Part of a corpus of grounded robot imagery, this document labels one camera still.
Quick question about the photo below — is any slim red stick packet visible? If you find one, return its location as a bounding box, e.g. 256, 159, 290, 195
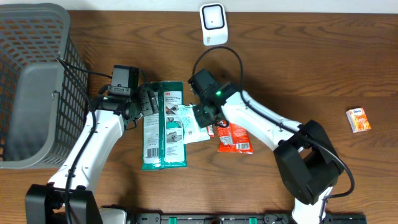
206, 125, 215, 138

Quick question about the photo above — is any teal wet wipes packet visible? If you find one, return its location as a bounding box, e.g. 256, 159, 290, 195
177, 105, 211, 144

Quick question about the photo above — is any large red snack bag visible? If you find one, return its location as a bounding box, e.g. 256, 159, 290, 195
216, 120, 254, 154

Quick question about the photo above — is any green white packet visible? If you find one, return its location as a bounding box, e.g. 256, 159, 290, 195
142, 81, 187, 170

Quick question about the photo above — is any small orange snack packet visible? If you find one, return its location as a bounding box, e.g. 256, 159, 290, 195
346, 108, 371, 133

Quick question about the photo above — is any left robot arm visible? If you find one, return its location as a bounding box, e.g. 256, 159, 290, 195
25, 90, 159, 223

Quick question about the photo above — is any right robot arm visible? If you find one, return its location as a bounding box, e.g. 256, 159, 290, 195
190, 81, 349, 223

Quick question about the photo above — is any white barcode scanner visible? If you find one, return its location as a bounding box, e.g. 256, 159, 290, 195
199, 2, 228, 46

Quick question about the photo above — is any grey plastic mesh basket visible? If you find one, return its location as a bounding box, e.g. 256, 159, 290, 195
1, 3, 88, 169

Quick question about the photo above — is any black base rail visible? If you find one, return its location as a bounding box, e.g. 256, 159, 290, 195
131, 213, 368, 224

